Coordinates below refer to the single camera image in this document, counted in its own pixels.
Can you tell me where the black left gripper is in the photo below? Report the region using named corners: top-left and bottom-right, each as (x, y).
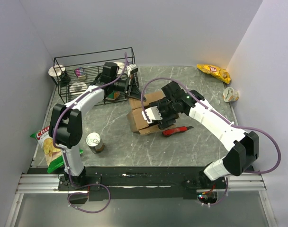
top-left (111, 75), bottom-right (146, 102)

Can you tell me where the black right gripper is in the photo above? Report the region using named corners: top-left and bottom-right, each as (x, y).
top-left (149, 98), bottom-right (178, 130)

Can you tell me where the red black utility knife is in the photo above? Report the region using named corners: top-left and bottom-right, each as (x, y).
top-left (162, 126), bottom-right (193, 137)

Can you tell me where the brown cardboard express box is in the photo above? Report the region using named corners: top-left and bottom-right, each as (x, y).
top-left (127, 90), bottom-right (176, 135)

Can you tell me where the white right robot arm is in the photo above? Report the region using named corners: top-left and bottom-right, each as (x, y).
top-left (142, 81), bottom-right (259, 189)

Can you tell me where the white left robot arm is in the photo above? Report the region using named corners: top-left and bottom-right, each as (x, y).
top-left (49, 62), bottom-right (141, 190)

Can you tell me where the Chobani yogurt cup in rack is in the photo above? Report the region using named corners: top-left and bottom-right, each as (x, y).
top-left (114, 61), bottom-right (125, 75)

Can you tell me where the purple label small cup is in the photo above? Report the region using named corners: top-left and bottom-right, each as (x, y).
top-left (74, 67), bottom-right (87, 81)

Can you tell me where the white round container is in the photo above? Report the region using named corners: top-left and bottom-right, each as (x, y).
top-left (69, 82), bottom-right (88, 96)

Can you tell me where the Chobani yogurt cup right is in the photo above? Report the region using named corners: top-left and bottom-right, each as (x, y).
top-left (222, 87), bottom-right (239, 103)

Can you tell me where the yellow Lays chips bag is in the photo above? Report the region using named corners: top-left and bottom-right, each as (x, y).
top-left (197, 64), bottom-right (231, 84)

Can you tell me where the silver tin can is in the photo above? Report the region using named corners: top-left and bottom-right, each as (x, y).
top-left (86, 132), bottom-right (105, 154)

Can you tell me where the black cone object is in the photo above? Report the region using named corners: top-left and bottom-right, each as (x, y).
top-left (59, 71), bottom-right (71, 87)

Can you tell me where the white paper cup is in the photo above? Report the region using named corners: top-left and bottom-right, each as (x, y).
top-left (48, 64), bottom-right (66, 85)

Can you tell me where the green chips bag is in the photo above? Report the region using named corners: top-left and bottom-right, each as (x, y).
top-left (30, 125), bottom-right (84, 175)

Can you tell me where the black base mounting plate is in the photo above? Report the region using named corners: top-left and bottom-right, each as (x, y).
top-left (58, 166), bottom-right (227, 201)

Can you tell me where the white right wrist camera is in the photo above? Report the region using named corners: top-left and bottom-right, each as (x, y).
top-left (141, 106), bottom-right (162, 124)

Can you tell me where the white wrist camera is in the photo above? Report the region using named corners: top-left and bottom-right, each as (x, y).
top-left (127, 64), bottom-right (138, 76)
top-left (141, 106), bottom-right (162, 124)

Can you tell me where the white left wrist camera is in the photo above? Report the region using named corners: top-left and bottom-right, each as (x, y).
top-left (127, 64), bottom-right (138, 76)

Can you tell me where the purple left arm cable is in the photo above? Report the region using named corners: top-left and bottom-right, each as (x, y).
top-left (52, 52), bottom-right (129, 215)

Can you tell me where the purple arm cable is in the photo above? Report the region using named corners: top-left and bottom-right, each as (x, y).
top-left (52, 52), bottom-right (129, 215)
top-left (140, 78), bottom-right (282, 209)

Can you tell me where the black wire basket rack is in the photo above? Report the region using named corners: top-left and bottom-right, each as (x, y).
top-left (53, 47), bottom-right (135, 105)

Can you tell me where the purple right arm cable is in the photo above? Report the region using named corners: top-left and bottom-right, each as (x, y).
top-left (140, 78), bottom-right (282, 209)

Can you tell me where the aluminium frame rail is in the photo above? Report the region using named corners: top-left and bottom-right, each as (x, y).
top-left (6, 174), bottom-right (277, 227)

